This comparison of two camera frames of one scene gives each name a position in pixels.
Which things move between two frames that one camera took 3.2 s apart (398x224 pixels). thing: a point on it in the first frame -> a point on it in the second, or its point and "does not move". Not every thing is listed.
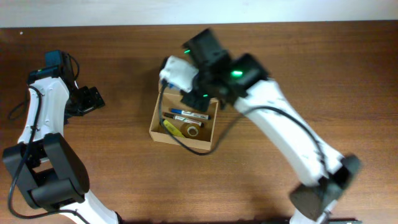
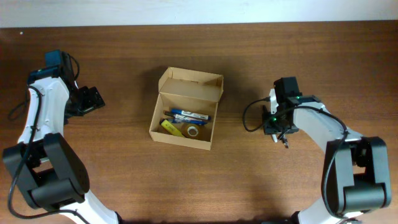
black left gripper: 94,99 does not move
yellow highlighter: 172,127 does not move
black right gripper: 193,99 -> 269,129
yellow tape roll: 191,130 does not move
